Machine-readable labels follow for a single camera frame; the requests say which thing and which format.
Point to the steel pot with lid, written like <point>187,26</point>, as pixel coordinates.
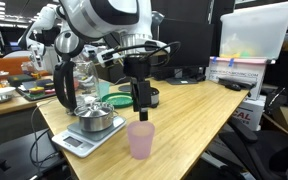
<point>95,117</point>

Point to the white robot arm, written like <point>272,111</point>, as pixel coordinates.
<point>132,19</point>

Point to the round grey black container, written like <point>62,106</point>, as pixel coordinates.
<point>154,97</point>

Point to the white kitchen scale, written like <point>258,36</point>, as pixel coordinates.
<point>83,143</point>

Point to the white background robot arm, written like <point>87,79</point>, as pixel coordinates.
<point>40,34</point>

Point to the black computer mouse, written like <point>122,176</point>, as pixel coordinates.
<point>234,87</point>

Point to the green plate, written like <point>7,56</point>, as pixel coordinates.
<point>118,99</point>

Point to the glass electric kettle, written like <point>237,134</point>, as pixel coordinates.
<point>75,77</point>

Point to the white bowl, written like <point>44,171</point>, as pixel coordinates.
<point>6,94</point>

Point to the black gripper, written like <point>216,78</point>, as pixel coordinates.
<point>140,87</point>

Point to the black office chair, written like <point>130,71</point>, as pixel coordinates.
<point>264,153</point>

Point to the pink plastic cup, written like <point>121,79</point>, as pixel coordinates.
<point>140,137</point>

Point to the black computer monitor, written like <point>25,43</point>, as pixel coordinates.
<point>187,65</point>

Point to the clear plastic storage bin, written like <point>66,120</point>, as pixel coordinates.
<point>254,32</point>

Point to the white cardboard box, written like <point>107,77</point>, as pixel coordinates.
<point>248,72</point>

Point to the teal plastic cup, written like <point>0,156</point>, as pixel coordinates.
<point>104,88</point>

